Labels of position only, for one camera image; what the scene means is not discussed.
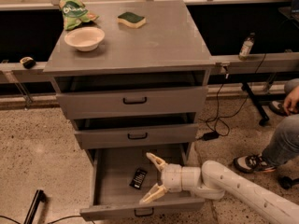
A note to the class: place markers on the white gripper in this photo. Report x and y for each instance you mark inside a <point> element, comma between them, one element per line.
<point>171,177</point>

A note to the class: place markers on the black rxbar chocolate bar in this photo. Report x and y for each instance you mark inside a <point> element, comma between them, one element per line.
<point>138,178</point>

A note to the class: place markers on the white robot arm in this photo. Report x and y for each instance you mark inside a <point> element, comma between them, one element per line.
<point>211,180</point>

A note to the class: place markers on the grey open bottom drawer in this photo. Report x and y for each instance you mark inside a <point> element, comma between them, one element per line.
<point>113,171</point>

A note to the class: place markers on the grey middle drawer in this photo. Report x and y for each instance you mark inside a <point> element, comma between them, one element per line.
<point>137,136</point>

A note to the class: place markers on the grey top drawer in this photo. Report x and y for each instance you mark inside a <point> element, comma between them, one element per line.
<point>108,104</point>

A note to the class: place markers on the grey drawer cabinet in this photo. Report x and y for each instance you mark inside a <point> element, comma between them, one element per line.
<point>166,52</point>

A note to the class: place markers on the person's hand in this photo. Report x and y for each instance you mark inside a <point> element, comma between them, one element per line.
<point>291,101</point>

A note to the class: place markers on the black power adapter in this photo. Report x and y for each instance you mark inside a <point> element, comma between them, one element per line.
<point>210,136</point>

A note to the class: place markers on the grey orange sneaker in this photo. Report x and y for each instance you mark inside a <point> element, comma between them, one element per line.
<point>253,163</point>

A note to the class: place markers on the black stand leg left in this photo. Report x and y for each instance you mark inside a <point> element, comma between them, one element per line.
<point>39,198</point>

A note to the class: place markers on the black chair base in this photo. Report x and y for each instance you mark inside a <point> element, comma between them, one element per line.
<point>285,182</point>

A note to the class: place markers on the blue jeans leg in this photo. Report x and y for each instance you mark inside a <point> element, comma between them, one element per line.
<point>284,144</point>

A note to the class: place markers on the small glass bottle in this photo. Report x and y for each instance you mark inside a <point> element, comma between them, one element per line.
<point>246,47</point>

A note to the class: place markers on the white bowl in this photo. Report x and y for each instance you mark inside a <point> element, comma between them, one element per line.
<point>85,38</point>

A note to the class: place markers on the green yellow sponge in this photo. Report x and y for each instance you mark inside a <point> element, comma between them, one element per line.
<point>131,20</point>

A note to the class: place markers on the black yellow tape measure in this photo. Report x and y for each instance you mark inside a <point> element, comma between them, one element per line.
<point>28,62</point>

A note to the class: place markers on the green chip bag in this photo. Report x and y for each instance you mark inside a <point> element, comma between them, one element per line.
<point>75,13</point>

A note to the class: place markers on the grey metal rail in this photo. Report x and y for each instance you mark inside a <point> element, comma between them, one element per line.
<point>254,64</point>

